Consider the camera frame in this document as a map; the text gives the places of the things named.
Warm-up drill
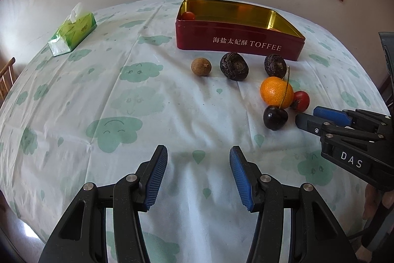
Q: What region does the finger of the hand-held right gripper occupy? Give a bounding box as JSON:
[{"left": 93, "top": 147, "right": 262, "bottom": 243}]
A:
[
  {"left": 295, "top": 113, "right": 388, "bottom": 146},
  {"left": 313, "top": 106, "right": 391, "bottom": 128}
]

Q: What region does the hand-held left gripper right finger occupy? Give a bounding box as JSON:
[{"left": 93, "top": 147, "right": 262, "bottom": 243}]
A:
[{"left": 229, "top": 146, "right": 359, "bottom": 263}]

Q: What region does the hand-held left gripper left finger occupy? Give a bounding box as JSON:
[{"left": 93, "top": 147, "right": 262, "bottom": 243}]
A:
[{"left": 37, "top": 145, "right": 169, "bottom": 263}]

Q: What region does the small red tomato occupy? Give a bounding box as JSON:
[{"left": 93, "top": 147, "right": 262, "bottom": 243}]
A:
[{"left": 291, "top": 90, "right": 310, "bottom": 111}]

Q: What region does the dark cherry with stem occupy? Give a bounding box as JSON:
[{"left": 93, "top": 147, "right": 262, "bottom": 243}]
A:
[{"left": 263, "top": 66, "right": 292, "bottom": 131}]

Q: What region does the dark wrinkled round fruit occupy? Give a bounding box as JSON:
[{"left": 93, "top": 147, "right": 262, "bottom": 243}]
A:
[
  {"left": 264, "top": 54, "right": 288, "bottom": 79},
  {"left": 219, "top": 52, "right": 249, "bottom": 80}
]

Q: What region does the brown longan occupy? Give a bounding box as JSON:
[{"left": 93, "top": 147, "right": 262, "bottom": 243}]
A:
[{"left": 191, "top": 57, "right": 212, "bottom": 76}]

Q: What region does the red tin box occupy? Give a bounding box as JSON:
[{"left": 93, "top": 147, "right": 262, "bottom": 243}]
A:
[{"left": 176, "top": 0, "right": 306, "bottom": 62}]

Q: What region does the person's right hand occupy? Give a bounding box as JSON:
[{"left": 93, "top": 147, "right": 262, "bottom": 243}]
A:
[{"left": 362, "top": 182, "right": 384, "bottom": 222}]

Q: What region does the dark grey object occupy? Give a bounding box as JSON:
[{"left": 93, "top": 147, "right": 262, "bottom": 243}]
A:
[{"left": 378, "top": 31, "right": 394, "bottom": 117}]

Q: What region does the green tissue pack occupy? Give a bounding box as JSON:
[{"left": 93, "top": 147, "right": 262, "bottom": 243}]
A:
[{"left": 48, "top": 2, "right": 97, "bottom": 57}]

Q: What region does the wooden chair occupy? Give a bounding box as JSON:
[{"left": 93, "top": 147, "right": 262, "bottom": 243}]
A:
[{"left": 0, "top": 57, "right": 16, "bottom": 105}]

